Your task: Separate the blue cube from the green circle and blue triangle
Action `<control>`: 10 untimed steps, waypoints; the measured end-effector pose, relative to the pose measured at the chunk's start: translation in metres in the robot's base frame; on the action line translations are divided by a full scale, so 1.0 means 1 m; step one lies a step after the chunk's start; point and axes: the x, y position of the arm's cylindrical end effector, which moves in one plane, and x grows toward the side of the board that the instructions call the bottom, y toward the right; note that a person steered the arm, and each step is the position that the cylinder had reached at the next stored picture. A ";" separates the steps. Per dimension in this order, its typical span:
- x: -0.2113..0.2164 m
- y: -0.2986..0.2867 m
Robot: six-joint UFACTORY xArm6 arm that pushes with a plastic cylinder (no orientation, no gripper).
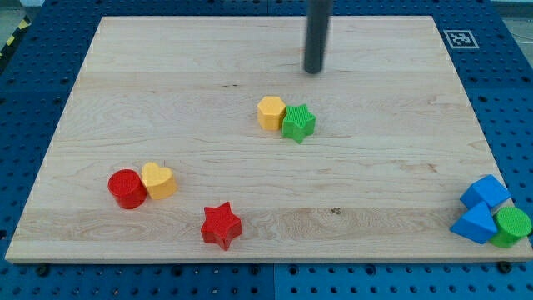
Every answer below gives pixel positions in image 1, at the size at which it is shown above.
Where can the white fiducial marker tag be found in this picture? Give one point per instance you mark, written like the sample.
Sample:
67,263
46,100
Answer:
460,39

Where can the green star block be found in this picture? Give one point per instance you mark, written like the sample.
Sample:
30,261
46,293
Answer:
298,123

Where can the red star block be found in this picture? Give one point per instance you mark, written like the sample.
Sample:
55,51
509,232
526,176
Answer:
221,226

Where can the red cylinder block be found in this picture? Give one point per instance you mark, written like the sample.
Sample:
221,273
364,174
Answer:
127,189

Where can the yellow hexagon block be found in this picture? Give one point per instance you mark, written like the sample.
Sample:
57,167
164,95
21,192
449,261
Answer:
270,113

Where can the light wooden board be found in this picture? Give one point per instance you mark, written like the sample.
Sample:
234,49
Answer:
396,143

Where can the blue cube block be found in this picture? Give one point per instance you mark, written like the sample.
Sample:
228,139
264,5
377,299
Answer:
488,190

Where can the blue triangle block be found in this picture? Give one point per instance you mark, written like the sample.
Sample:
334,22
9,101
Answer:
476,224

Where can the green cylinder block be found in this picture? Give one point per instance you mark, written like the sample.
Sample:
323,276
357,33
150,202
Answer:
512,225

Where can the yellow heart block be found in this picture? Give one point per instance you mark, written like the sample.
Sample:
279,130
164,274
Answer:
158,181

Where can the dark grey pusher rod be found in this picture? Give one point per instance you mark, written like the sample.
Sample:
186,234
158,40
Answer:
317,21

